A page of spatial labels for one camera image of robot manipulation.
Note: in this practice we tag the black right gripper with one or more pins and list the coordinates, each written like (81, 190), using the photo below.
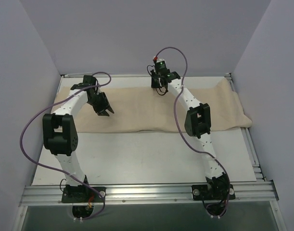
(156, 82)

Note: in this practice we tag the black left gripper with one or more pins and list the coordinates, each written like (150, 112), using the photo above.
(102, 106)

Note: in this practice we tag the beige cloth wrap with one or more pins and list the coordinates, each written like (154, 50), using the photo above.
(141, 108)

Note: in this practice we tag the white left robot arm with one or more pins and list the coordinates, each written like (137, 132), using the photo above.
(60, 134)

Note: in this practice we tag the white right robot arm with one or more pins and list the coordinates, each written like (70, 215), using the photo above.
(197, 125)

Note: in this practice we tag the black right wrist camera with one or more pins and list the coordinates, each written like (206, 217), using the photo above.
(160, 66)

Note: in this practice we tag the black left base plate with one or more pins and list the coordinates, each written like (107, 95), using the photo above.
(82, 194)

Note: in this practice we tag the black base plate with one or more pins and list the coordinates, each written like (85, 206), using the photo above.
(206, 193)
(82, 194)

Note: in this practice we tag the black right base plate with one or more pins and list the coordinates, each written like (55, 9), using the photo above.
(206, 193)

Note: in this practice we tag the aluminium front rail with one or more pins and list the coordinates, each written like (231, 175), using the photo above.
(142, 194)

